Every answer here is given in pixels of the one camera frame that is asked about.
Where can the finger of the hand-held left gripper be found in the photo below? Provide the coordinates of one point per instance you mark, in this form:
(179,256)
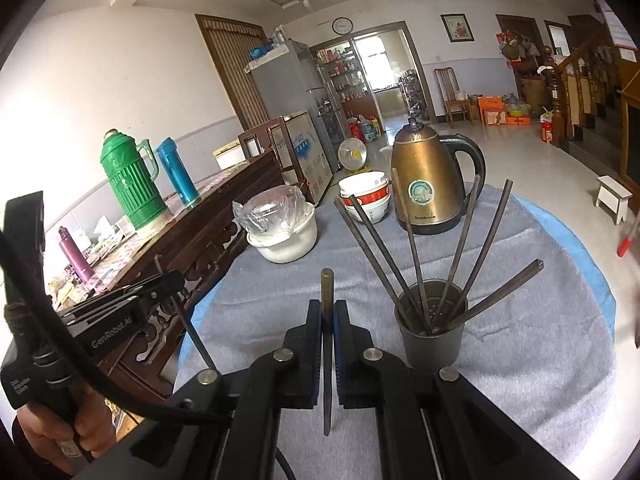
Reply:
(160,282)

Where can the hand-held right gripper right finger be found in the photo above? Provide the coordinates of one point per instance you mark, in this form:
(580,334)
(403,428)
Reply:
(341,355)

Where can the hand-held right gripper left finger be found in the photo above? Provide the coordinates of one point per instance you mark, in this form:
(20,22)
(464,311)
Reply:
(315,355)

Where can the dark metal chopstick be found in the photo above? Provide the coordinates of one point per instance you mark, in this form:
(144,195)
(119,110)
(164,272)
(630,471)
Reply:
(380,242)
(370,260)
(407,240)
(492,225)
(327,290)
(500,287)
(195,335)
(465,230)

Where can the black utensil cup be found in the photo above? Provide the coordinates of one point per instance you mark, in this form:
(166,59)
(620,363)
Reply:
(432,350)

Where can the person's left hand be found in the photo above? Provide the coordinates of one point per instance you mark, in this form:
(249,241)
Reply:
(50,430)

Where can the dark wooden sideboard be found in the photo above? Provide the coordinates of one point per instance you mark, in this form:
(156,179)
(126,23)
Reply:
(200,240)

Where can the purple bottle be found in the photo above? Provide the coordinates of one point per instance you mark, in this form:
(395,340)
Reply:
(75,255)

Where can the green thermos jug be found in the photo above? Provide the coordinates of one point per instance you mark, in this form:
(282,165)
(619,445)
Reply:
(132,185)

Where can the blue thermos flask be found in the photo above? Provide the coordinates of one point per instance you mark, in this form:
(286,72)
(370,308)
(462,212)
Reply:
(177,175)

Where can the white enamel pot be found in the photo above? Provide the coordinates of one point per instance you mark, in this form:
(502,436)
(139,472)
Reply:
(292,245)

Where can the clear plastic bag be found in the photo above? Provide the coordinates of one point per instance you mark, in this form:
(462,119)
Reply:
(270,212)

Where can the white box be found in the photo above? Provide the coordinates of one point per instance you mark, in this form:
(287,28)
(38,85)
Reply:
(229,156)

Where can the grey table cloth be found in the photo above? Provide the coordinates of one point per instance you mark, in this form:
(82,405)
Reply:
(525,335)

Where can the bronze electric kettle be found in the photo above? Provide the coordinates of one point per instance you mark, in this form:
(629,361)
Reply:
(425,180)

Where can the brown wooden door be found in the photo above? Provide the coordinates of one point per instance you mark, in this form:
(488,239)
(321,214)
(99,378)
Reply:
(230,70)

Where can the blue water jug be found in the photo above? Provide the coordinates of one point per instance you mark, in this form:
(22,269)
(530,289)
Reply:
(369,130)

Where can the grey refrigerator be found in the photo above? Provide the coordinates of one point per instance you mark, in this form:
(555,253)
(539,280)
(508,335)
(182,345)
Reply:
(285,85)

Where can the blue table cloth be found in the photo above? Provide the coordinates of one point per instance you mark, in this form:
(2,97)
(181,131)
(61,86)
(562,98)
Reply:
(590,280)

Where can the shelf with bottles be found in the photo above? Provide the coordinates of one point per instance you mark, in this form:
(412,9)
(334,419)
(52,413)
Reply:
(342,77)

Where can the wooden chair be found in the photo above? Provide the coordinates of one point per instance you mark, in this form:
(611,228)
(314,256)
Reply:
(452,95)

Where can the orange cardboard box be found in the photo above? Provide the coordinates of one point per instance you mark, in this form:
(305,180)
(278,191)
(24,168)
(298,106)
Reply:
(491,110)

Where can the red and white object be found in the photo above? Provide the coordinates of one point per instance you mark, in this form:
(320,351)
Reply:
(626,242)

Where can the small white stool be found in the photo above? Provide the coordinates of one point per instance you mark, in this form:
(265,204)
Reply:
(612,192)

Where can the wooden staircase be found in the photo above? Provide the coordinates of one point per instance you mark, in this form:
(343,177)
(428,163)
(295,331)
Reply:
(590,85)

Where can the white pink paper sign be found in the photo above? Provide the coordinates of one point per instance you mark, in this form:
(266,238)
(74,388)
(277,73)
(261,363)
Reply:
(617,30)

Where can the round wall clock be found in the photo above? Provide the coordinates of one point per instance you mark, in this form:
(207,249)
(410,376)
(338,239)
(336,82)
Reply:
(342,25)

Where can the framed wall picture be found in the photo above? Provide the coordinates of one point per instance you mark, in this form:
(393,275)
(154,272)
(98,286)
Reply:
(457,28)

